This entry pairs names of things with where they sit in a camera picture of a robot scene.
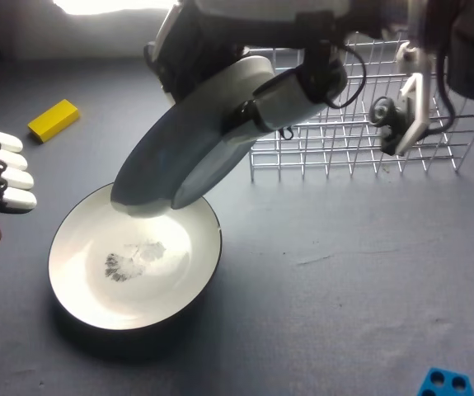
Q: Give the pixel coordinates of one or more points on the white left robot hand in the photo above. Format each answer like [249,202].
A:
[10,177]

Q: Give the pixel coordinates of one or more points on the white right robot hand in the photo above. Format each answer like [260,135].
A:
[286,99]

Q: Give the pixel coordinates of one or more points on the white plate with grey smudge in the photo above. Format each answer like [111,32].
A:
[137,288]
[166,156]

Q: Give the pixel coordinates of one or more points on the yellow rectangular block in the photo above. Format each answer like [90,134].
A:
[53,121]

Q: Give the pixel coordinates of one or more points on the grey table cloth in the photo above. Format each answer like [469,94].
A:
[344,288]

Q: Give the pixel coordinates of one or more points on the blue pentagon block with holes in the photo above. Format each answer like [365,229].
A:
[430,389]

